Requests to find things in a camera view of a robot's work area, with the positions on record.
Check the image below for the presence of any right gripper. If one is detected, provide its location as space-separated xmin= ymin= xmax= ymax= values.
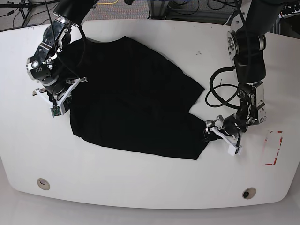
xmin=31 ymin=75 xmax=88 ymax=110

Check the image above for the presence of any white power strip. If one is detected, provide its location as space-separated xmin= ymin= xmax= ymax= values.
xmin=279 ymin=5 xmax=300 ymax=19

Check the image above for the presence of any table cable grommet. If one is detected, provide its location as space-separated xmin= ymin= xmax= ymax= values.
xmin=37 ymin=178 xmax=50 ymax=191
xmin=242 ymin=187 xmax=256 ymax=200

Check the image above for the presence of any black T-shirt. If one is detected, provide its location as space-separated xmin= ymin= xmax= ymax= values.
xmin=61 ymin=37 xmax=207 ymax=160

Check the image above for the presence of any left table cable grommet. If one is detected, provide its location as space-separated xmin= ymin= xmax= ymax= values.
xmin=37 ymin=178 xmax=50 ymax=191

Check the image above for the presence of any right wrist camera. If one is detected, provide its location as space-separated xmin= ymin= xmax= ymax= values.
xmin=50 ymin=105 xmax=66 ymax=117

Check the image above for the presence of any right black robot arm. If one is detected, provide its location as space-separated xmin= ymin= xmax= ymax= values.
xmin=26 ymin=0 xmax=98 ymax=117

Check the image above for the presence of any black tripod stand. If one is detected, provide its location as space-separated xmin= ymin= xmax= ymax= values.
xmin=0 ymin=0 xmax=60 ymax=28

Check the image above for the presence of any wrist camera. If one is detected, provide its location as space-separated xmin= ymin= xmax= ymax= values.
xmin=50 ymin=105 xmax=66 ymax=117
xmin=228 ymin=143 xmax=242 ymax=156

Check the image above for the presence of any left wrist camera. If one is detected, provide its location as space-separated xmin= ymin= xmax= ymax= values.
xmin=228 ymin=143 xmax=242 ymax=156

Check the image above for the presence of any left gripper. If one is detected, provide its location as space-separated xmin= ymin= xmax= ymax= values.
xmin=203 ymin=114 xmax=246 ymax=146

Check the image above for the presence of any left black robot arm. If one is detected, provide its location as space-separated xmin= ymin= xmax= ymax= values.
xmin=204 ymin=0 xmax=289 ymax=155

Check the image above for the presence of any aluminium frame post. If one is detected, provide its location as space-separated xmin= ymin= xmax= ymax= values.
xmin=147 ymin=0 xmax=170 ymax=20

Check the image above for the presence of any red tape rectangle marking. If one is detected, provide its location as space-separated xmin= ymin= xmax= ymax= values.
xmin=262 ymin=131 xmax=284 ymax=166

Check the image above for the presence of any right table cable grommet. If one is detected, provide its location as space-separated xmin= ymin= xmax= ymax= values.
xmin=242 ymin=187 xmax=256 ymax=200

